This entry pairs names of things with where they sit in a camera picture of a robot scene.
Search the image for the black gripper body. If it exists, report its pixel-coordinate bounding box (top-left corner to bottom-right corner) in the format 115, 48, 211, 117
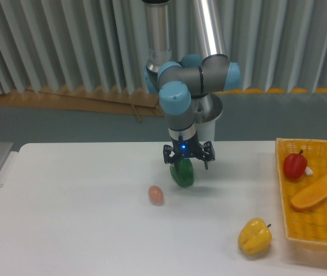
172, 133, 201, 158

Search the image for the yellow woven basket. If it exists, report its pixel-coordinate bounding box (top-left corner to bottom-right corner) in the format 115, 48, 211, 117
275, 138, 327, 250

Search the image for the red bell pepper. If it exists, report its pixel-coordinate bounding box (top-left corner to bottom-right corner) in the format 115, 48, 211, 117
283, 149, 307, 179

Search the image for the green bell pepper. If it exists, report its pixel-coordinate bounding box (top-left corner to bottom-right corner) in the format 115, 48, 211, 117
170, 159, 194, 187

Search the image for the brown egg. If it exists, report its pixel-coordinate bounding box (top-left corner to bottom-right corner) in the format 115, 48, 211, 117
148, 186, 164, 206

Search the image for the brown cardboard sheet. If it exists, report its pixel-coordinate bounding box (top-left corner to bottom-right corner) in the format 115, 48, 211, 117
0, 85, 164, 122

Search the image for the yellow bell pepper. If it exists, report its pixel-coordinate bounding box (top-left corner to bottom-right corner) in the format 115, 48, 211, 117
238, 217, 272, 255

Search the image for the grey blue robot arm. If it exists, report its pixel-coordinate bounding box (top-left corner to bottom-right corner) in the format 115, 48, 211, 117
144, 1, 241, 167

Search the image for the small white object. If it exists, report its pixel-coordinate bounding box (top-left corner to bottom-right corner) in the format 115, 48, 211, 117
305, 167, 314, 176

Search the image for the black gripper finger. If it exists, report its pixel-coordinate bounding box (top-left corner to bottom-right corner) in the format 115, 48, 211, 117
163, 144, 184, 164
195, 141, 215, 170

